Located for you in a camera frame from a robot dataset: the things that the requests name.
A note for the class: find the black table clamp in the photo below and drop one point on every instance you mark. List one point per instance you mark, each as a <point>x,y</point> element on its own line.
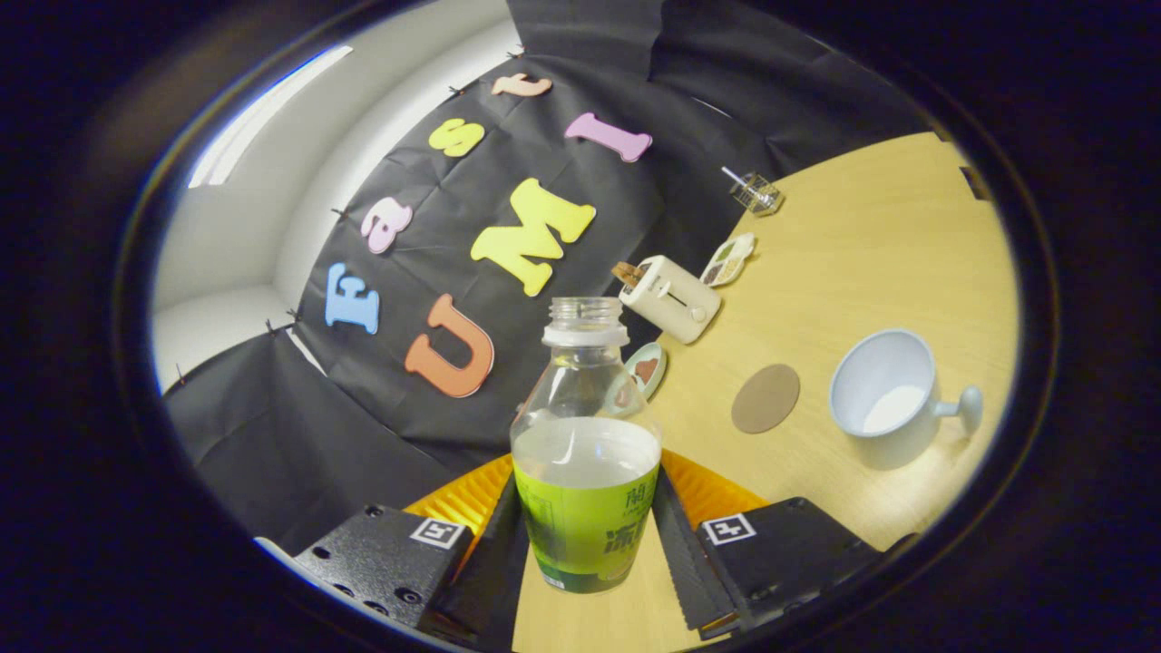
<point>975,183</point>

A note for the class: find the green label juice bottle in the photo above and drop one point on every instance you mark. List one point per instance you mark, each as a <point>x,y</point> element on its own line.
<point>585,508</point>

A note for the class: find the cream toaster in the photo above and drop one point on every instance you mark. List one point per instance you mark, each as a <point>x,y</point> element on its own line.
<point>676,304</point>

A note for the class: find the brown bread slice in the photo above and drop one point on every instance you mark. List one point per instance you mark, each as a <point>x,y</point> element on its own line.
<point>628,272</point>

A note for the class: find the small clear glass holder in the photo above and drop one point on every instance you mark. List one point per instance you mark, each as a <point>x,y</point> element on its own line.
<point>760,195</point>

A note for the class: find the purple straw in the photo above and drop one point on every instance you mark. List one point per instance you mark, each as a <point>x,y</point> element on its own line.
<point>733,174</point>

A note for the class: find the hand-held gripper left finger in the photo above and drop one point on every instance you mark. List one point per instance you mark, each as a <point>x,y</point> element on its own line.
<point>490,571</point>

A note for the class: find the pale green plate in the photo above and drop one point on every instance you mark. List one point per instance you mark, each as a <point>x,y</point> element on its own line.
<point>655,355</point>

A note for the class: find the round brown coaster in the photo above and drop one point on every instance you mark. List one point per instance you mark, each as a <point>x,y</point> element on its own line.
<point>766,399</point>

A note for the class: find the white sectioned palette tray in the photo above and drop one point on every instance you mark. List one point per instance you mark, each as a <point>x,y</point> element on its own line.
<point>728,261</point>

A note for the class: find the wooden table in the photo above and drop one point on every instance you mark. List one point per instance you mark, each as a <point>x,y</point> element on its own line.
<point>862,254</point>

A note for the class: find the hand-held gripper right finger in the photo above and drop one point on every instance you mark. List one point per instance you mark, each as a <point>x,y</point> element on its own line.
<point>689,562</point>

